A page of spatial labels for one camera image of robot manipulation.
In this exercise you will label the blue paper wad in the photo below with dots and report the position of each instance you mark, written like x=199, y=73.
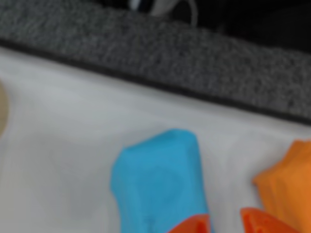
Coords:
x=160, y=174

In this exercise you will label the grey foam border strip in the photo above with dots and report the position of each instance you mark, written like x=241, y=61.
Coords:
x=145, y=48

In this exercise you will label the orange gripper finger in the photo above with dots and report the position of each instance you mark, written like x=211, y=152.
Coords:
x=194, y=225
x=262, y=223

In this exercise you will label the paper cup orange bin tag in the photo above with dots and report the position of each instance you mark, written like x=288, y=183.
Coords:
x=3, y=109

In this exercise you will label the orange paper wad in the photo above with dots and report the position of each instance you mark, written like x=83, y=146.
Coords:
x=289, y=174

